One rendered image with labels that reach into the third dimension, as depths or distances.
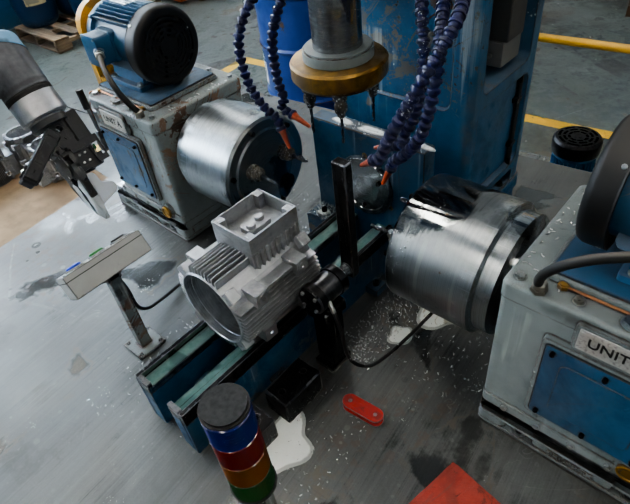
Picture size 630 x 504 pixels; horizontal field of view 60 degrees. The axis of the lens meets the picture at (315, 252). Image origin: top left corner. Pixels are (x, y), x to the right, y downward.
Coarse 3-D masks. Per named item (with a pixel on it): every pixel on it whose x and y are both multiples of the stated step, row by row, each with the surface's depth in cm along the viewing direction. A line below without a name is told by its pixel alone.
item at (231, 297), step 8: (304, 232) 101; (296, 240) 101; (304, 240) 100; (184, 264) 98; (184, 272) 98; (232, 288) 92; (224, 296) 91; (232, 296) 91; (240, 296) 92; (232, 304) 91; (200, 320) 107; (240, 344) 100; (248, 344) 99
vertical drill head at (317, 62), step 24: (312, 0) 89; (336, 0) 88; (360, 0) 91; (312, 24) 93; (336, 24) 90; (360, 24) 93; (312, 48) 97; (336, 48) 93; (360, 48) 94; (384, 48) 99; (312, 72) 94; (336, 72) 93; (360, 72) 92; (384, 72) 96; (312, 96) 101; (336, 96) 95; (312, 120) 106
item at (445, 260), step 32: (416, 192) 95; (448, 192) 93; (480, 192) 92; (416, 224) 92; (448, 224) 89; (480, 224) 87; (512, 224) 87; (544, 224) 94; (416, 256) 92; (448, 256) 88; (480, 256) 85; (512, 256) 86; (416, 288) 94; (448, 288) 89; (480, 288) 87; (448, 320) 96; (480, 320) 90
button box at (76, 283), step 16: (128, 240) 107; (144, 240) 108; (96, 256) 103; (112, 256) 105; (128, 256) 106; (80, 272) 101; (96, 272) 103; (112, 272) 104; (64, 288) 103; (80, 288) 101
